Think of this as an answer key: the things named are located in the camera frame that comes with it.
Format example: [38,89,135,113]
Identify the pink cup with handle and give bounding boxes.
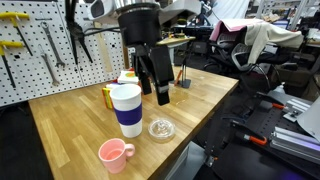
[97,138,136,174]

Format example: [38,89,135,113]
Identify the pink cloth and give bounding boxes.
[209,18,266,43]

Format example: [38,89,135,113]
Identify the silver table bracket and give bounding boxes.
[203,154,217,168]

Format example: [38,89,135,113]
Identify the white sheet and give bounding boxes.
[295,96,320,144]

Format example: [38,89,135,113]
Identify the beige jacket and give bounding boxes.
[244,22,305,66]

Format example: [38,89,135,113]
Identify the white plastic bottle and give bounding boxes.
[272,82,288,98]

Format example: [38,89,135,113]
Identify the small orange white item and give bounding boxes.
[174,64,184,87]

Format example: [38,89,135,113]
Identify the brown cardboard box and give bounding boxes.
[275,63,316,88]

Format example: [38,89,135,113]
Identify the long steel wrench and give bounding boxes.
[40,21,66,69]

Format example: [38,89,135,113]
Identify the laptop with blue screen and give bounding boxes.
[271,18,292,31]

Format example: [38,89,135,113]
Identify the white flat card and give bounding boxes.
[105,83,124,90]

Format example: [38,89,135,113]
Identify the orange box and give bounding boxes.
[101,68,144,110]

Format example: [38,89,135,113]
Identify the thick robot arm cable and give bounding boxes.
[79,25,126,38]

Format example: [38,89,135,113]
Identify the white cup with blue band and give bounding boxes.
[109,83,143,139]

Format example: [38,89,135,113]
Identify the black pliers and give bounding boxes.
[64,0,94,65]

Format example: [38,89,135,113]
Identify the white pegboard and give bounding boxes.
[0,0,148,108]

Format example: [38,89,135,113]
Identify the short steel wrench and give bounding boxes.
[37,44,61,88]

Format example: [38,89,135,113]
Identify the clear glass ashtray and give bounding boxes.
[147,118,177,141]

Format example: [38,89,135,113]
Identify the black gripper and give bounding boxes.
[116,2,175,107]

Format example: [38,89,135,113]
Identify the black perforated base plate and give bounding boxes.
[209,89,320,180]

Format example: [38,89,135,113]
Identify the black mesh office chair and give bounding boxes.
[206,31,279,91]

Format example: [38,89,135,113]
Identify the orange handled bar clamp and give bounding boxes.
[229,119,269,147]
[254,92,288,111]

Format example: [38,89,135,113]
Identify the aluminium extrusion rail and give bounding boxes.
[269,125,320,165]
[282,97,314,123]

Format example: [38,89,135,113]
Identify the wooden handled tool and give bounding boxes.
[94,21,114,73]

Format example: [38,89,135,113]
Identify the metal shelving unit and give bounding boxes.
[248,0,320,33]

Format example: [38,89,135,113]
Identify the white curtain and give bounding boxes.
[199,0,252,22]

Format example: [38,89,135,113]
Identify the small wooden background table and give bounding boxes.
[158,34,197,66]

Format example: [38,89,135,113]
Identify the white card box with circle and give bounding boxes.
[117,70,140,85]

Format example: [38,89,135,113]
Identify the yellow handled T wrench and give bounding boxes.
[0,12,34,57]
[0,40,26,89]

